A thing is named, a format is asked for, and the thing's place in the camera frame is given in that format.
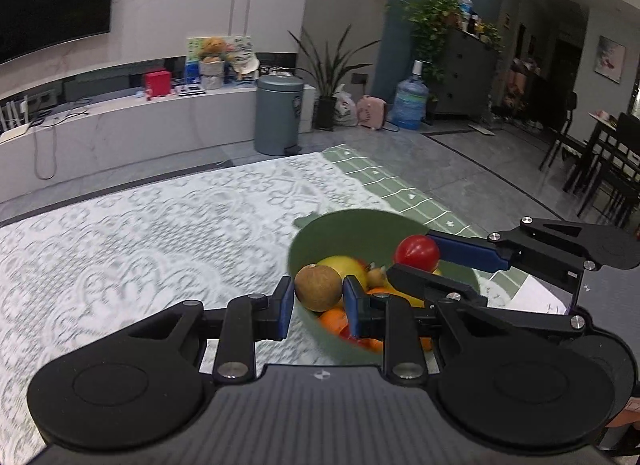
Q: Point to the framed wall picture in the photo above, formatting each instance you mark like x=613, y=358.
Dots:
x=611, y=59

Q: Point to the white router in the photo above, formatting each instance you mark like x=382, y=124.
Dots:
x=12, y=127

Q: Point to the large yellow-green citrus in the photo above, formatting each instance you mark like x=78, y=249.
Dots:
x=407, y=299
x=345, y=267

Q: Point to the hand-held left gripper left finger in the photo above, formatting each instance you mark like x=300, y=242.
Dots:
x=286, y=307

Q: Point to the white paper sheet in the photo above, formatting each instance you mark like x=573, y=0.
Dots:
x=535, y=297

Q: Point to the grey drawer cabinet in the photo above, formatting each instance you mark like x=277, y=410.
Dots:
x=465, y=80

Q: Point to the white television cabinet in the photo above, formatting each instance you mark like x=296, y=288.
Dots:
x=150, y=130

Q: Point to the brown teddy bear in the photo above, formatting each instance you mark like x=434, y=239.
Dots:
x=212, y=50

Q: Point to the grey pedal trash can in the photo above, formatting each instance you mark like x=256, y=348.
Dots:
x=278, y=115

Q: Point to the red box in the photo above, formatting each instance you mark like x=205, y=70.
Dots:
x=158, y=84

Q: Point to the white plastic bag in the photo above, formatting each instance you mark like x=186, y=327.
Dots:
x=345, y=107

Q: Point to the green ivy plant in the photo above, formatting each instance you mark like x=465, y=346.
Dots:
x=430, y=25

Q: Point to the blue water jug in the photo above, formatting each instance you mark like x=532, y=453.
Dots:
x=411, y=102

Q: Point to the brown kiwi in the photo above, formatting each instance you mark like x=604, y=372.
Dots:
x=318, y=287
x=375, y=277

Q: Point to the white flower pot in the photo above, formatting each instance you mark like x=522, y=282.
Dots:
x=211, y=76

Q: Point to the red cherry tomato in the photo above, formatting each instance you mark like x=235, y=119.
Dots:
x=416, y=252

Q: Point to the illustrated picture board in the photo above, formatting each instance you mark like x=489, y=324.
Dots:
x=240, y=47

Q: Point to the green colander bowl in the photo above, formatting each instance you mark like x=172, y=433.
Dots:
x=360, y=235

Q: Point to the black dining table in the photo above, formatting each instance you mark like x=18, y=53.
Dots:
x=602, y=121

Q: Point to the potted long-leaf plant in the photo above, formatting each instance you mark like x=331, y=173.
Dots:
x=330, y=75

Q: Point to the black dining chair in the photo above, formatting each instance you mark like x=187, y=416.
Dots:
x=620, y=165
x=562, y=135

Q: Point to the white lace tablecloth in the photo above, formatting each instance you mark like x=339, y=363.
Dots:
x=125, y=245

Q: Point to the pink heater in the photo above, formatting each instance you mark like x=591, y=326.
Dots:
x=372, y=112

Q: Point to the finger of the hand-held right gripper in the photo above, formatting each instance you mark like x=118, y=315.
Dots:
x=465, y=251
x=425, y=282

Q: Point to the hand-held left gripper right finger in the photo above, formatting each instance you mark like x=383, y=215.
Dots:
x=354, y=307

